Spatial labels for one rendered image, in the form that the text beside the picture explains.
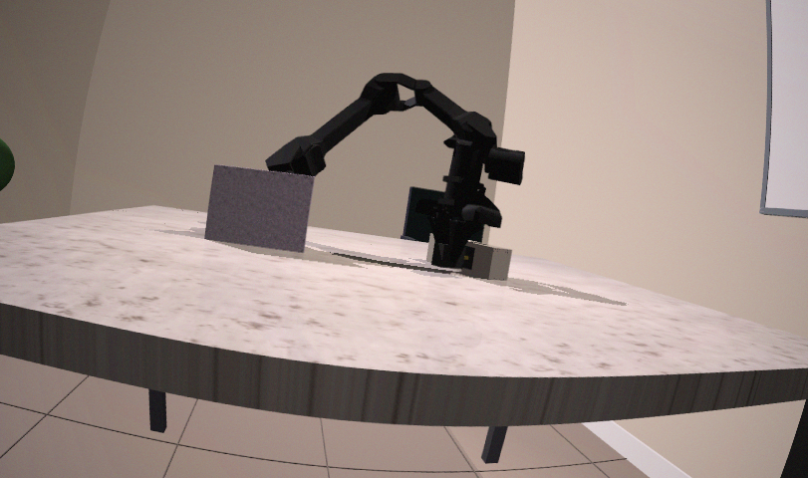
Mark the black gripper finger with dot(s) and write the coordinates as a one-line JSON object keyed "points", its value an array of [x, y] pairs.
{"points": [[440, 229], [459, 234]]}

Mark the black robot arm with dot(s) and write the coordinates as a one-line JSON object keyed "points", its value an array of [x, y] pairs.
{"points": [[474, 141]]}

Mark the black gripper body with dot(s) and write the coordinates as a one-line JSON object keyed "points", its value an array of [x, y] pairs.
{"points": [[461, 193]]}

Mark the black two-prong charger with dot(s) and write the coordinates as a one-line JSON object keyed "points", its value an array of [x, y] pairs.
{"points": [[440, 257]]}

